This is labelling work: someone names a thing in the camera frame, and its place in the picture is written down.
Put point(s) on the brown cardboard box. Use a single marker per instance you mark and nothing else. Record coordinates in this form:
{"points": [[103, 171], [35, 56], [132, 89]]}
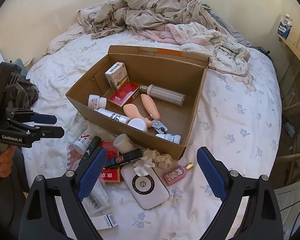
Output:
{"points": [[172, 120]]}

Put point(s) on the pink perfume bottle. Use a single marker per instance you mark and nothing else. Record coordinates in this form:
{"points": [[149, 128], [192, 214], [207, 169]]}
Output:
{"points": [[176, 174]]}

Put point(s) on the black lipstick box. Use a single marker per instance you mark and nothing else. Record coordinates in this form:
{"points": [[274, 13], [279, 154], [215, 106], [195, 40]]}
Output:
{"points": [[127, 156]]}

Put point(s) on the white green medicine box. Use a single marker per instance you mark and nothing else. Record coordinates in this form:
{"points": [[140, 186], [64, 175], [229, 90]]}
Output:
{"points": [[116, 76]]}

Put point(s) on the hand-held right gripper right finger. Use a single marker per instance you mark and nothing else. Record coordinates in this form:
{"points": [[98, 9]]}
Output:
{"points": [[211, 175]]}

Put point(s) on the white cabinet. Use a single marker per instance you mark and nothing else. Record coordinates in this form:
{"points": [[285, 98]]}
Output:
{"points": [[290, 200]]}

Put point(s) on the white wide-cap jar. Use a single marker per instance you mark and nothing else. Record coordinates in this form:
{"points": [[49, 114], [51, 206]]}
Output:
{"points": [[137, 124]]}

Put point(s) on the white blue medicine box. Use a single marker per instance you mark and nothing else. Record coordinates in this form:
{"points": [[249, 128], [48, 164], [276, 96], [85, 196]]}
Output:
{"points": [[105, 222]]}

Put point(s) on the corn-shaped light bulb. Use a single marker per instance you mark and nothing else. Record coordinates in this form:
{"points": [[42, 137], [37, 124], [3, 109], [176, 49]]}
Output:
{"points": [[165, 95]]}

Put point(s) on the red gold-print cigarette box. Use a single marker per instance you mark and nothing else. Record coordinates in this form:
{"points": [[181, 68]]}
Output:
{"points": [[112, 175]]}

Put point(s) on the camouflage cloth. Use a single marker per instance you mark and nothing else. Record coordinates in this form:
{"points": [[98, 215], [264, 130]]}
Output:
{"points": [[27, 90]]}

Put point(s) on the pink white blanket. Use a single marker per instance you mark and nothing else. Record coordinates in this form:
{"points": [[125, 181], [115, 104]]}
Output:
{"points": [[202, 37]]}

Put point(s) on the teal book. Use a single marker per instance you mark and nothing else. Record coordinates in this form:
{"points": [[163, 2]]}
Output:
{"points": [[21, 66]]}

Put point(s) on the grey cloth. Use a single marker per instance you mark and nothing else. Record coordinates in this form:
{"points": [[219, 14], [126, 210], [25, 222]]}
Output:
{"points": [[230, 27]]}

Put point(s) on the person's left hand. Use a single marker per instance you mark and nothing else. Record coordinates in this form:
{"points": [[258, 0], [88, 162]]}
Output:
{"points": [[2, 167]]}

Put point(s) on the white floral bed sheet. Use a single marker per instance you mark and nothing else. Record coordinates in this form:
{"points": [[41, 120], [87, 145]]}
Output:
{"points": [[240, 130]]}

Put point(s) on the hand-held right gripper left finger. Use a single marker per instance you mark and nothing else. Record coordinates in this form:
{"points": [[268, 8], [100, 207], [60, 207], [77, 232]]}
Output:
{"points": [[92, 175]]}

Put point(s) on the small white patterned bottle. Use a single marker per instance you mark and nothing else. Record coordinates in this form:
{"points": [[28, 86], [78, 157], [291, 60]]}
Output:
{"points": [[96, 101]]}

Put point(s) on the pink pet nail clipper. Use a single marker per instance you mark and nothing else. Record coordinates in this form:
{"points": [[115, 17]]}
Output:
{"points": [[150, 107]]}

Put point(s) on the pink toe separator pack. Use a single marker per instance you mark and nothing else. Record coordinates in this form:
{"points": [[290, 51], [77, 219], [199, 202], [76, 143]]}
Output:
{"points": [[71, 155]]}

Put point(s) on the clear plastic bag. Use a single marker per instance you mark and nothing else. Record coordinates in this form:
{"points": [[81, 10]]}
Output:
{"points": [[96, 197]]}

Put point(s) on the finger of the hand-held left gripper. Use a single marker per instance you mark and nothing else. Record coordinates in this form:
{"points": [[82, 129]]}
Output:
{"points": [[52, 131], [45, 119]]}

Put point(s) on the checked floral quilt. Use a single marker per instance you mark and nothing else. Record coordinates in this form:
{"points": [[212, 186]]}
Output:
{"points": [[160, 7]]}

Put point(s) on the blue packet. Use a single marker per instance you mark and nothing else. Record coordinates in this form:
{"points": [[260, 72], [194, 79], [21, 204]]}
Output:
{"points": [[285, 27]]}

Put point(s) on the wooden shelf frame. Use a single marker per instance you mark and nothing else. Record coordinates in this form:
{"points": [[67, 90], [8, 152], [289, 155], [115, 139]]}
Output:
{"points": [[292, 47]]}

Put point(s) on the beige scrunchie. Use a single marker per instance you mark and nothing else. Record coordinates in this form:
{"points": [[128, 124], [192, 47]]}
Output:
{"points": [[162, 160]]}

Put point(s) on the small white medicine bottle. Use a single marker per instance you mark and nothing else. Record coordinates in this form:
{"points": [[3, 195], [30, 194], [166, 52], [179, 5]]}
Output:
{"points": [[82, 141]]}

